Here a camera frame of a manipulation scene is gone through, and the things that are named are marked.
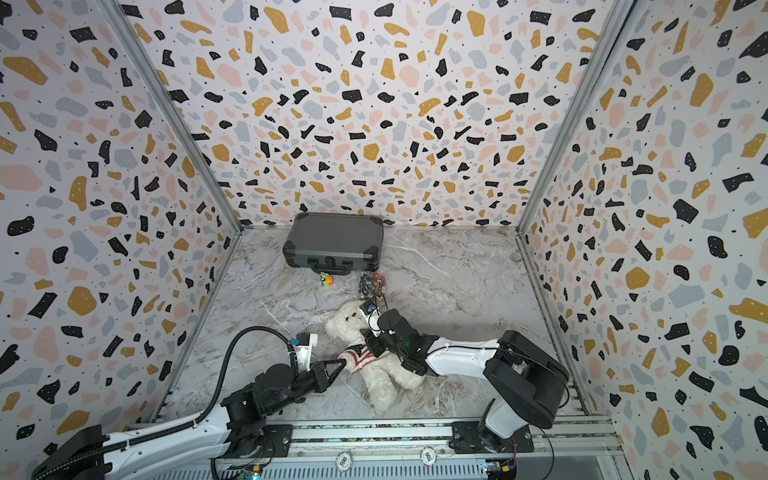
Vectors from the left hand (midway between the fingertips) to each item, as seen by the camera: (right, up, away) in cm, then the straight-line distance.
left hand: (352, 362), depth 76 cm
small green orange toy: (-14, +19, +28) cm, 36 cm away
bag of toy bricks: (+3, +17, +25) cm, 30 cm away
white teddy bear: (+9, -5, +3) cm, 10 cm away
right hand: (+2, +8, +9) cm, 12 cm away
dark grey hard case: (-12, +31, +30) cm, 45 cm away
